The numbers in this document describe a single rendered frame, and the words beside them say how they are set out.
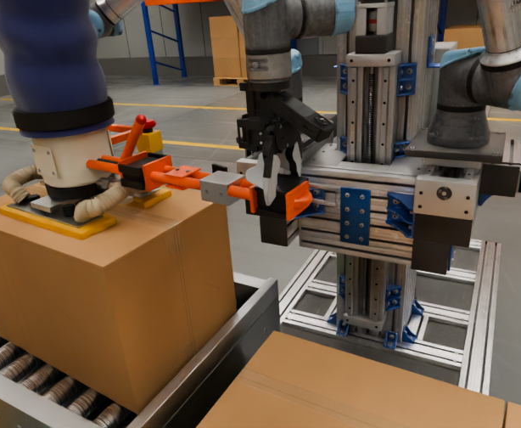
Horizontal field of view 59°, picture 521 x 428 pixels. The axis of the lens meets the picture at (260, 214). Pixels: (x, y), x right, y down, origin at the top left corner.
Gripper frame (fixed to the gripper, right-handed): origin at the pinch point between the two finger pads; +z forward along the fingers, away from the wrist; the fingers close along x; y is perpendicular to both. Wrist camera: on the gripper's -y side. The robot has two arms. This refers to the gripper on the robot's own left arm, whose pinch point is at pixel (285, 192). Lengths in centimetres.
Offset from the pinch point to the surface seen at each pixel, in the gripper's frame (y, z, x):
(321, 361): 2, 54, -17
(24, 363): 72, 53, 23
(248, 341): 25, 57, -17
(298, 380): 4, 54, -8
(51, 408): 46, 48, 31
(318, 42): 393, 41, -804
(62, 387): 55, 53, 23
